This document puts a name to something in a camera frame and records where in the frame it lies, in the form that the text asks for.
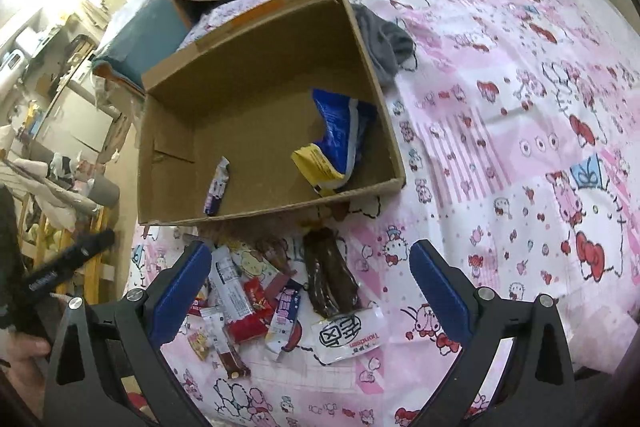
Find blue yellow snack bag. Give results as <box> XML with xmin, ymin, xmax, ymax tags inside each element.
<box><xmin>291</xmin><ymin>89</ymin><xmax>378</xmax><ymax>196</ymax></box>

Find pink Hello Kitty bedsheet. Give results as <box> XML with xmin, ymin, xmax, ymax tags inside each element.
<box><xmin>124</xmin><ymin>0</ymin><xmax>640</xmax><ymax>427</ymax></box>

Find small purple white snack bar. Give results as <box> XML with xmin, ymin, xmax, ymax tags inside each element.
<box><xmin>203</xmin><ymin>156</ymin><xmax>230</xmax><ymax>217</ymax></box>

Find blue white pink candy packet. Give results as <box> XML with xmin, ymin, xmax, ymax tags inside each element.
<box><xmin>265</xmin><ymin>280</ymin><xmax>303</xmax><ymax>360</ymax></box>

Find white Tiandeen snack packet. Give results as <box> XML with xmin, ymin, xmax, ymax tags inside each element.
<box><xmin>311</xmin><ymin>306</ymin><xmax>388</xmax><ymax>365</ymax></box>

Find small brown chocolate stick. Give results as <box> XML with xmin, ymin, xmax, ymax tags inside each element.
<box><xmin>201</xmin><ymin>308</ymin><xmax>250</xmax><ymax>379</ymax></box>

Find left hand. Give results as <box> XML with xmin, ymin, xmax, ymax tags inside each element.
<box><xmin>1</xmin><ymin>331</ymin><xmax>51</xmax><ymax>418</ymax></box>

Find white red chocolate bar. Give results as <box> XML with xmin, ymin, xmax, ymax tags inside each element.
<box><xmin>208</xmin><ymin>246</ymin><xmax>269</xmax><ymax>343</ymax></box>

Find brown cardboard box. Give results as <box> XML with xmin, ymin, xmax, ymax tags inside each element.
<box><xmin>138</xmin><ymin>0</ymin><xmax>406</xmax><ymax>225</ymax></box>

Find grey cloth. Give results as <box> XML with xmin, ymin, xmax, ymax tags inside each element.
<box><xmin>352</xmin><ymin>4</ymin><xmax>414</xmax><ymax>87</ymax></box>

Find dark brown snack packet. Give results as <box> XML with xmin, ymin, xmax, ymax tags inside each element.
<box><xmin>303</xmin><ymin>228</ymin><xmax>361</xmax><ymax>319</ymax></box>

